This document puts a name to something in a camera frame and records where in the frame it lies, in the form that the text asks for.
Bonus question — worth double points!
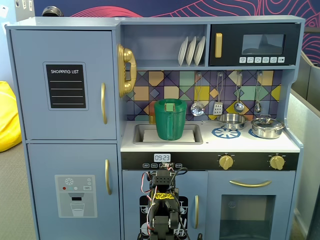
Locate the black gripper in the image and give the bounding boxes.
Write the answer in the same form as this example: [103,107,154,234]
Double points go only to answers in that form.
[152,169,176,188]

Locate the blue dishwasher cabinet door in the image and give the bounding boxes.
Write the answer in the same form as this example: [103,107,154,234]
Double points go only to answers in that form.
[121,170,209,240]

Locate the blue oven door with window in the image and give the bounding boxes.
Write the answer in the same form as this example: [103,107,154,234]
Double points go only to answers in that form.
[207,170,297,240]

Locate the blue freezer door with dispenser print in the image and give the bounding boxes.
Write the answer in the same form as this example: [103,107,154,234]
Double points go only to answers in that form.
[26,143,121,240]

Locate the tall blue fridge door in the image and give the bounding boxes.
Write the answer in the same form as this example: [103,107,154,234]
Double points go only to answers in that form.
[10,29,118,141]

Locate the black microwave door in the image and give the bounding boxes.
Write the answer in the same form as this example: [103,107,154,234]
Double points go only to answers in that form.
[208,22,301,67]

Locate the grey metal cabinet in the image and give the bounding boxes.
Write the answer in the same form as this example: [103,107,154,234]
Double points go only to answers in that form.
[14,0,35,21]

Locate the black control panel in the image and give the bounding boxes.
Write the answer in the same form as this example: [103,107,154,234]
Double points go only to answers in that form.
[121,151,300,171]

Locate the grey toy sink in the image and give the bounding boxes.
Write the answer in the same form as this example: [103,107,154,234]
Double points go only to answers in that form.
[132,124,204,145]

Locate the green plastic pitcher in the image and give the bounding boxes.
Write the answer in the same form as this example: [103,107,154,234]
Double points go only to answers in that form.
[153,98,188,141]

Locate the gold stove knob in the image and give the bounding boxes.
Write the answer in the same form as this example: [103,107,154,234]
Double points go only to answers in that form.
[218,154,235,171]
[269,154,285,171]

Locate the steel slotted skimmer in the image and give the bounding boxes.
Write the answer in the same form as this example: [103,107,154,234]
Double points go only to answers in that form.
[190,72,206,117]

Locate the steel slotted spatula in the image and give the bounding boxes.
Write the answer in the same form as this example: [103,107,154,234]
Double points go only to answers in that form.
[213,72,224,116]

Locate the steel frying pan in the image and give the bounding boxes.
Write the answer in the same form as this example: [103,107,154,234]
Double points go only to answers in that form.
[201,113,248,131]

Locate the steel ladle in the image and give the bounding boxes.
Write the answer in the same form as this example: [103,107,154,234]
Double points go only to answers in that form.
[233,71,245,113]

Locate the steel cooking pot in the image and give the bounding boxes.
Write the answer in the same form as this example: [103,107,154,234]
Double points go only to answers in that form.
[251,125,285,139]

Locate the small steel spoon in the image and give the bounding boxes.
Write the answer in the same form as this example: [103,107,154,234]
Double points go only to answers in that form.
[254,71,264,113]

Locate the gold toy telephone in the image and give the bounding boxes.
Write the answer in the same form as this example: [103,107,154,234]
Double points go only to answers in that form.
[117,44,138,98]

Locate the white toy plate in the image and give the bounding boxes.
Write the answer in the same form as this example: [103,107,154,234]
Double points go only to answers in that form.
[194,36,206,66]
[177,36,189,67]
[186,36,197,67]

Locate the black shopping list board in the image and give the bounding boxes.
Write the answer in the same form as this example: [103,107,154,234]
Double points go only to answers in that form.
[42,61,90,111]

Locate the blue toy kitchen body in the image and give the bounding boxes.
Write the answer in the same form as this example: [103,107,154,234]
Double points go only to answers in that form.
[4,15,306,240]

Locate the yellow beanbag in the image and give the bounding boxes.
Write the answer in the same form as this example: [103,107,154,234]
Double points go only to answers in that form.
[0,80,23,153]

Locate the black round object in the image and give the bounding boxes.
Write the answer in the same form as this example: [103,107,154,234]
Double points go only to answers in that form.
[41,6,63,18]

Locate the gold cabinet door handle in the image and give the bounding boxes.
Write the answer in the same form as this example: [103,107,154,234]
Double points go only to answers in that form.
[194,194,200,230]

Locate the short gold freezer handle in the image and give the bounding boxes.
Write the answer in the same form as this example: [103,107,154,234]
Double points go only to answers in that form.
[104,159,113,196]

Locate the curved gold oven handle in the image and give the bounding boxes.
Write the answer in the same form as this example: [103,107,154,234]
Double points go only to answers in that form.
[229,179,273,188]

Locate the long gold fridge handle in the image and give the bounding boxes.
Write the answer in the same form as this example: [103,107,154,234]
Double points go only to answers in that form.
[100,82,108,125]

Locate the gold microwave handle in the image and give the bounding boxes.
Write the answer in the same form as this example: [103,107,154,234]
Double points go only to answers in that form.
[214,32,223,59]

